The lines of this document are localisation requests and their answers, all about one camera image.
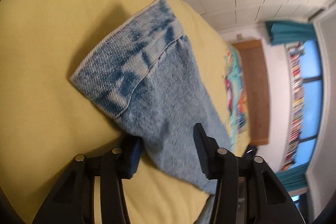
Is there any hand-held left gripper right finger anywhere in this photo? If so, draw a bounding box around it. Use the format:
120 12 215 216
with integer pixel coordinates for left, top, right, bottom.
193 123 307 224

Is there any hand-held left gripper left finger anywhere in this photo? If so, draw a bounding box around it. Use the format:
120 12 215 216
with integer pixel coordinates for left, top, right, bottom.
31 136 143 224

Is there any light blue denim jacket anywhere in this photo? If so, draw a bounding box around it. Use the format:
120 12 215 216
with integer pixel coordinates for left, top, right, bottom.
70 0 234 224

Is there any black backpack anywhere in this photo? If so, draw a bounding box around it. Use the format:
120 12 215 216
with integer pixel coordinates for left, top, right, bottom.
243 145 259 159

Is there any wooden headboard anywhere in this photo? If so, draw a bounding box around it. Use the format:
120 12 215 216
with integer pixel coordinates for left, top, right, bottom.
232 40 271 146

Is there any row of colourful books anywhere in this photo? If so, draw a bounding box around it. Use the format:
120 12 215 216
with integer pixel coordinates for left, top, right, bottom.
282 42 306 172

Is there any dark framed window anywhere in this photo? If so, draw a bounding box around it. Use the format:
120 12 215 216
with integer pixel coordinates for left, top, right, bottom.
299 40 324 156

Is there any yellow cartoon printed bed sheet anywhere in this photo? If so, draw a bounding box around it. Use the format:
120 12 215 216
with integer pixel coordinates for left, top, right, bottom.
0 0 252 224

